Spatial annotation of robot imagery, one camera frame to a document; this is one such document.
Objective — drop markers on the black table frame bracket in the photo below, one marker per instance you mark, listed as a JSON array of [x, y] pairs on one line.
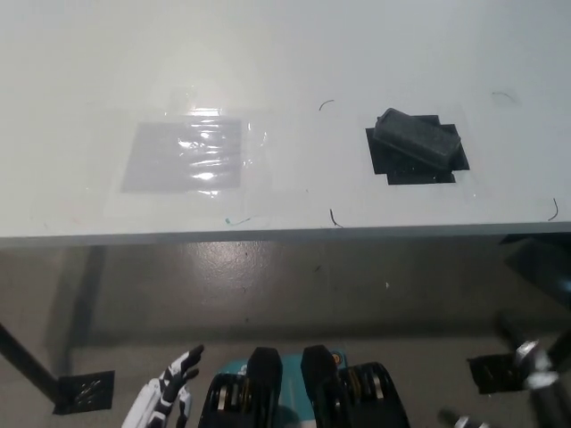
[[540, 267]]

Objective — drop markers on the black tape mark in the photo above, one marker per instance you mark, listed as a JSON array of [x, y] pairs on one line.
[[412, 175]]

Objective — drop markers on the clear plastic film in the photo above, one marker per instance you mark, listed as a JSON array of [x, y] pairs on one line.
[[263, 178]]

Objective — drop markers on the dark grey whiteboard eraser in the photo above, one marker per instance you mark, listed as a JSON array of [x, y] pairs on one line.
[[419, 140]]

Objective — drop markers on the black teal robot torso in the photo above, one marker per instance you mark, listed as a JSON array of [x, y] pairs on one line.
[[312, 397]]

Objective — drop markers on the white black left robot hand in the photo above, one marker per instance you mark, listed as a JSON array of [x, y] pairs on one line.
[[167, 383]]

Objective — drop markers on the black table leg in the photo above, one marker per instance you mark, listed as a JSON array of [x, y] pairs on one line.
[[27, 361], [563, 348]]

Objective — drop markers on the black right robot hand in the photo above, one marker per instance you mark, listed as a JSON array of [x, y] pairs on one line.
[[533, 365]]

